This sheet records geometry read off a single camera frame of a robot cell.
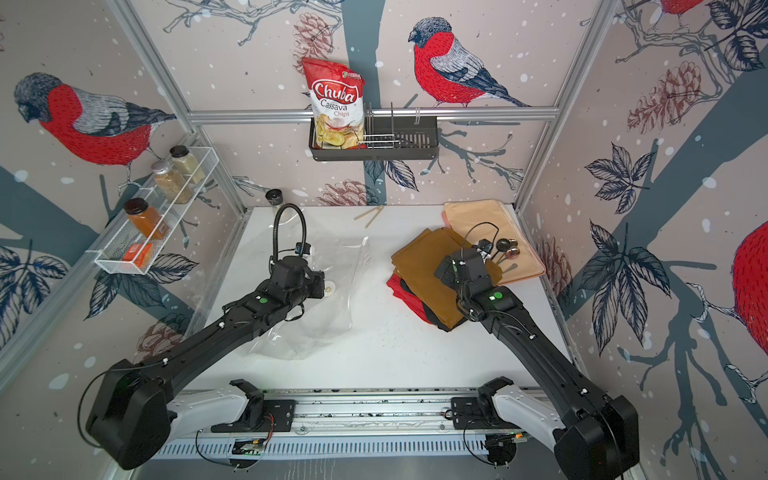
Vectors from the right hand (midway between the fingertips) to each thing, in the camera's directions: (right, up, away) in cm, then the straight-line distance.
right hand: (449, 264), depth 81 cm
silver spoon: (+26, -3, +20) cm, 33 cm away
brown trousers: (-9, -1, +9) cm, 13 cm away
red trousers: (-10, -13, +9) cm, 19 cm away
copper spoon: (+26, +1, +22) cm, 34 cm away
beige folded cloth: (+23, +14, +37) cm, 46 cm away
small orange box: (-73, +4, -16) cm, 75 cm away
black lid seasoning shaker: (-60, +22, +29) cm, 70 cm away
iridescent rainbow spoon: (+28, +5, +26) cm, 39 cm away
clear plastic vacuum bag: (-37, -18, +9) cm, 42 cm away
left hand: (-35, -1, +3) cm, 35 cm away
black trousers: (-5, -16, +5) cm, 17 cm away
